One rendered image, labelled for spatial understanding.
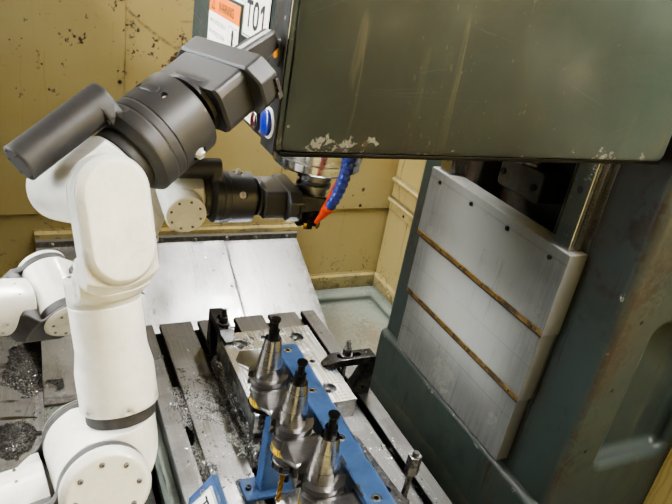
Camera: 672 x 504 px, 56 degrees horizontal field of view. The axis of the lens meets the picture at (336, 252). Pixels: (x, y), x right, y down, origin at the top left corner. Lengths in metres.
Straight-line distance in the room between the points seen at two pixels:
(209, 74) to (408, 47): 0.24
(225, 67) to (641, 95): 0.63
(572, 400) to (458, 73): 0.75
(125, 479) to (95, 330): 0.13
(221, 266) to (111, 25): 0.83
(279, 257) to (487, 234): 1.08
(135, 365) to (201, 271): 1.58
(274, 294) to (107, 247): 1.66
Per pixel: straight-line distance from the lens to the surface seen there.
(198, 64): 0.66
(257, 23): 0.80
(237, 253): 2.26
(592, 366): 1.28
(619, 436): 1.58
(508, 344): 1.38
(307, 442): 0.93
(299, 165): 1.05
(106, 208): 0.55
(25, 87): 2.03
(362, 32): 0.73
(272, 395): 1.00
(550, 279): 1.26
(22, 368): 1.99
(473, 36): 0.81
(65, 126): 0.58
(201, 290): 2.13
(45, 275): 1.11
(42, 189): 0.61
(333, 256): 2.50
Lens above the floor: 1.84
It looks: 25 degrees down
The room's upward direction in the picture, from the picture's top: 10 degrees clockwise
